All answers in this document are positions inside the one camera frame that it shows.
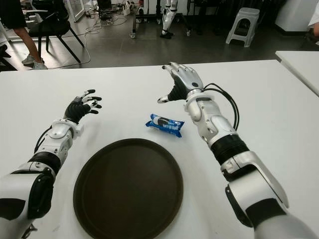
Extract right robot hand black silver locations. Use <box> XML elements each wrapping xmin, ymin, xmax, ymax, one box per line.
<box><xmin>157</xmin><ymin>62</ymin><xmax>205</xmax><ymax>104</ymax></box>

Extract left robot hand black silver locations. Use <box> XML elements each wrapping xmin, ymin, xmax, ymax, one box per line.
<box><xmin>63</xmin><ymin>89</ymin><xmax>103</xmax><ymax>124</ymax></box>

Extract blue Oreo cookie pack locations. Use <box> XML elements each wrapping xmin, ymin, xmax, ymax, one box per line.
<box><xmin>145</xmin><ymin>113</ymin><xmax>185</xmax><ymax>138</ymax></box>

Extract white humanoid robot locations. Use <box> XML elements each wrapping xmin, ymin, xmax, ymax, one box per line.
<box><xmin>159</xmin><ymin>0</ymin><xmax>179</xmax><ymax>39</ymax></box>

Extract grey plastic stool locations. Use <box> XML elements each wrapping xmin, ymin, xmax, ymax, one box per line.
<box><xmin>225</xmin><ymin>7</ymin><xmax>260</xmax><ymax>48</ymax></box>

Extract black chair at edge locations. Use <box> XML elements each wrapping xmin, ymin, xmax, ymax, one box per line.
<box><xmin>0</xmin><ymin>44</ymin><xmax>18</xmax><ymax>72</ymax></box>

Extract white framed panel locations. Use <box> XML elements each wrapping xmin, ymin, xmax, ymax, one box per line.
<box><xmin>66</xmin><ymin>0</ymin><xmax>88</xmax><ymax>23</ymax></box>

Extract round dark brown tray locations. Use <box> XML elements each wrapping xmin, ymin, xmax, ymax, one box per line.
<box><xmin>73</xmin><ymin>138</ymin><xmax>184</xmax><ymax>239</ymax></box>

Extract white neighbouring table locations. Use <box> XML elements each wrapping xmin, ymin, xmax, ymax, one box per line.
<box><xmin>275</xmin><ymin>50</ymin><xmax>319</xmax><ymax>98</ymax></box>

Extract standing person black shorts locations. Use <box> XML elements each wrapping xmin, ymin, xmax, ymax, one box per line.
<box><xmin>0</xmin><ymin>0</ymin><xmax>48</xmax><ymax>70</ymax></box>

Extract white cabinet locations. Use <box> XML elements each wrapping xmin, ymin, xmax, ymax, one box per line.
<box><xmin>274</xmin><ymin>0</ymin><xmax>317</xmax><ymax>32</ymax></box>

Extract seated person white shirt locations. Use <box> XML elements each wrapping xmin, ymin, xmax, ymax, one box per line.
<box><xmin>305</xmin><ymin>9</ymin><xmax>319</xmax><ymax>45</ymax></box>

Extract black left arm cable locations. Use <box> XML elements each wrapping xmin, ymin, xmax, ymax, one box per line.
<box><xmin>34</xmin><ymin>125</ymin><xmax>54</xmax><ymax>154</ymax></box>

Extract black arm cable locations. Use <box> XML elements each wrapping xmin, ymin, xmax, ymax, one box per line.
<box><xmin>34</xmin><ymin>125</ymin><xmax>54</xmax><ymax>154</ymax></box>
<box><xmin>203</xmin><ymin>83</ymin><xmax>240</xmax><ymax>131</ymax></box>

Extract white floor cable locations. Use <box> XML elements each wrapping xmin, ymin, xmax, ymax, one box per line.
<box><xmin>48</xmin><ymin>19</ymin><xmax>103</xmax><ymax>68</ymax></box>

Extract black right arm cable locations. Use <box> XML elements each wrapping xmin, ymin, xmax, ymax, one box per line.
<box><xmin>203</xmin><ymin>83</ymin><xmax>240</xmax><ymax>131</ymax></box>

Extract black wheeled frame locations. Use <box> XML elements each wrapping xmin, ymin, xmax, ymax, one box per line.
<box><xmin>129</xmin><ymin>0</ymin><xmax>192</xmax><ymax>39</ymax></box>

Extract tangle of floor cables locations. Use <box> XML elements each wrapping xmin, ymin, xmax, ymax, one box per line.
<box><xmin>84</xmin><ymin>3</ymin><xmax>137</xmax><ymax>35</ymax></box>

